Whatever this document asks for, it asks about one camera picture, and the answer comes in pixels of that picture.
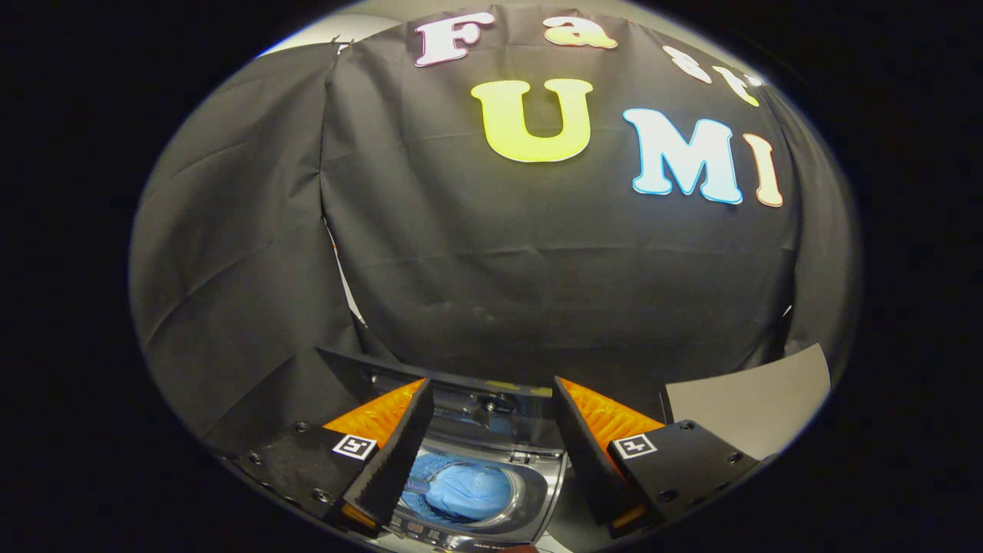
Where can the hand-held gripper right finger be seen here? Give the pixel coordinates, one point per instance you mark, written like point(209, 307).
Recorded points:
point(587, 453)

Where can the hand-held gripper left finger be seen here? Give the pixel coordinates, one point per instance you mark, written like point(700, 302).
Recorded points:
point(399, 449)

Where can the light blue polo shirt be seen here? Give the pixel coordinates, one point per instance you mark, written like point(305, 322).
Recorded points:
point(468, 491)

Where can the grey cabinet with dark top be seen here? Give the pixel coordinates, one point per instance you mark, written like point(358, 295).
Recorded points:
point(752, 407)

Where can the black backdrop cloth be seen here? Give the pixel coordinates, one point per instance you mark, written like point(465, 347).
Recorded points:
point(499, 269)

